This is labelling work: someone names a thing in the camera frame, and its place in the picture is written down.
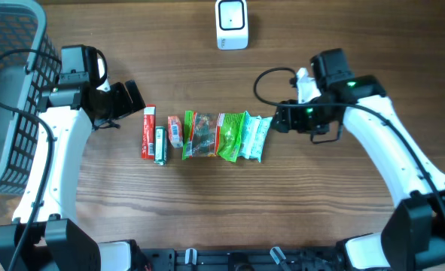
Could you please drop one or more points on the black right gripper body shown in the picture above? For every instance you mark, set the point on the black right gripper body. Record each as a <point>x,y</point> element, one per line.
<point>305,120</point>

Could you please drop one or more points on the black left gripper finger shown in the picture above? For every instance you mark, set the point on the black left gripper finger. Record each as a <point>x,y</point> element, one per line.
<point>138,102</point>
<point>122,104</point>

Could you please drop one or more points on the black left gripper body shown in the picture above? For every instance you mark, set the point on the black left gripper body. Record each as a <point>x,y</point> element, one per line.
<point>109,112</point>

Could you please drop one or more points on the dark green gum pack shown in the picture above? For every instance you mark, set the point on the dark green gum pack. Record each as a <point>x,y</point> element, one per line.
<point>160,145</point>

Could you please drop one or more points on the red white small box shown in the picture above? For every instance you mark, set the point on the red white small box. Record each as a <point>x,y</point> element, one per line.
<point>175,130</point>

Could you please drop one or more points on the red candy bar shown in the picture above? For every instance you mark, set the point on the red candy bar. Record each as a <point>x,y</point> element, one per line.
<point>148,133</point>

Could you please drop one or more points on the light blue tissue pack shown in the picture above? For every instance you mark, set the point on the light blue tissue pack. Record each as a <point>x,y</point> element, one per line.
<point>254,133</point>

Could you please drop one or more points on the green snack bag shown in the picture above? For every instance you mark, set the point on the green snack bag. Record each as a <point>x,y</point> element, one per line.
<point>212,135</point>

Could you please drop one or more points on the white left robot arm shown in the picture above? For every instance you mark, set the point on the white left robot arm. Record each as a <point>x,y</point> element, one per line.
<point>44,234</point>

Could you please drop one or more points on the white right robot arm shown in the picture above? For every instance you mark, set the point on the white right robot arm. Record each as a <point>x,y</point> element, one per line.
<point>328,92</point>

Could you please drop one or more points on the white barcode scanner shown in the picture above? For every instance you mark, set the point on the white barcode scanner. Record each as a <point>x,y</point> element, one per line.
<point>231,20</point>

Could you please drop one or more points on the dark grey plastic basket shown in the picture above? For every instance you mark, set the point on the dark grey plastic basket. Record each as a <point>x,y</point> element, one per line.
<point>28,62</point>

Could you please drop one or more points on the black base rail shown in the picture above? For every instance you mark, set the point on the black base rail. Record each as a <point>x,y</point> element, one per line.
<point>303,259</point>

